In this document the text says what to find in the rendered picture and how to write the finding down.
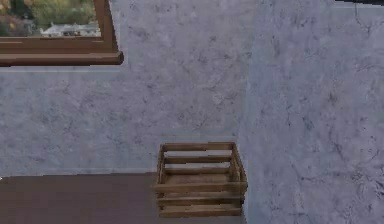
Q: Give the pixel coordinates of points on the brown wooden slatted crate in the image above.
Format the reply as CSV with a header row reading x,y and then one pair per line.
x,y
200,187

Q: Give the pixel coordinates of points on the brown wooden framed window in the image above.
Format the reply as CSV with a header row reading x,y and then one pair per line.
x,y
60,46

